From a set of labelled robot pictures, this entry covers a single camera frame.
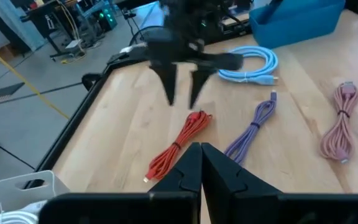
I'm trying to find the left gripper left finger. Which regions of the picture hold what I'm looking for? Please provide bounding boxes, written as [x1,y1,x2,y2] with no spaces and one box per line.
[39,142,203,224]

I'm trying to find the black workbench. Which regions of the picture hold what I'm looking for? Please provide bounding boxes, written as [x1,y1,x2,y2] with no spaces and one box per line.
[20,0,88,62]

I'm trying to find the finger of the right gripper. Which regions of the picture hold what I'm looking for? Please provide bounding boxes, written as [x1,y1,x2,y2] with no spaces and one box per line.
[149,61,179,107]
[189,68,218,110]

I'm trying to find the pink USB cable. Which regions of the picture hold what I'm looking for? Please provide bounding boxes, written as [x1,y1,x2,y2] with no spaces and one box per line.
[319,81,358,164]

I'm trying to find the thick light blue cable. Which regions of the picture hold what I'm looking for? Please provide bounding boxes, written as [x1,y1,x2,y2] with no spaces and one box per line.
[218,45,279,86]

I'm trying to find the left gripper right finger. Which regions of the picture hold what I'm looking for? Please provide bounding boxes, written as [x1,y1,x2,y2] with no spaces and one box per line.
[201,142,358,224]

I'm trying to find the blue plastic bin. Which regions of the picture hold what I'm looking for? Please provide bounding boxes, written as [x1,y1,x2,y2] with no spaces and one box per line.
[249,0,347,50]

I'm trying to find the cardboard box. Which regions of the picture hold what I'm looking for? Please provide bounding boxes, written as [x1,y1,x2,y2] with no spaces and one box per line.
[0,43,18,62]

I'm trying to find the red USB cable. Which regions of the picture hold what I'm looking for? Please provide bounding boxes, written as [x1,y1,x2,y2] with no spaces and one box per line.
[143,110,213,184]

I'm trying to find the white cable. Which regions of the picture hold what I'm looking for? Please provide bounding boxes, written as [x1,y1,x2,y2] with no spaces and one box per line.
[0,200,48,224]

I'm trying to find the black table clamp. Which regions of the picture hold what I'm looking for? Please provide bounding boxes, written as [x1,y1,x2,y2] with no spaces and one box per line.
[81,72,106,92]

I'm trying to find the purple USB cable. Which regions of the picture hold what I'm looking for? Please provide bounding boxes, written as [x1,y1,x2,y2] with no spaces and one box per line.
[224,90,278,164]

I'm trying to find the PC tower green lights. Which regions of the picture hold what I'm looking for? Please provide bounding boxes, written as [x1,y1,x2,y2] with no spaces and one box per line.
[98,1,118,31]

